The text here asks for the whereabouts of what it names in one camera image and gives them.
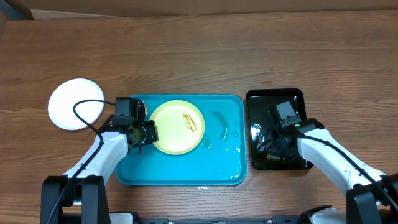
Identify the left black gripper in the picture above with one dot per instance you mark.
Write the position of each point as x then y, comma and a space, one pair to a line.
153, 136

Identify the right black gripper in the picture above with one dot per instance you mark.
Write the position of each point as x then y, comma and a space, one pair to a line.
272, 140

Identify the yellow-green round plate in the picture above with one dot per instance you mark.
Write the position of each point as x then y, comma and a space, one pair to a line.
180, 127

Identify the white plate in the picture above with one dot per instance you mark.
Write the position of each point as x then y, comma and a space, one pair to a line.
63, 99

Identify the green and yellow sponge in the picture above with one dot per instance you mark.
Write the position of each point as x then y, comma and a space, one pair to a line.
275, 155

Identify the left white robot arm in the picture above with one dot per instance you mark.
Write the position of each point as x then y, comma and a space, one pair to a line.
79, 195

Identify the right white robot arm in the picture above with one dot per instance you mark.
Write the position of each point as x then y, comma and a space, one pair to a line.
371, 195

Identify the black rectangular water tray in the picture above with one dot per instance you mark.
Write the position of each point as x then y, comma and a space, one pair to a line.
269, 109

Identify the teal plastic serving tray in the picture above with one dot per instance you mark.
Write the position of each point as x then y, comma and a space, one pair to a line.
219, 159

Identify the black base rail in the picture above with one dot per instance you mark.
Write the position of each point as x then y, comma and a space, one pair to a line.
217, 221

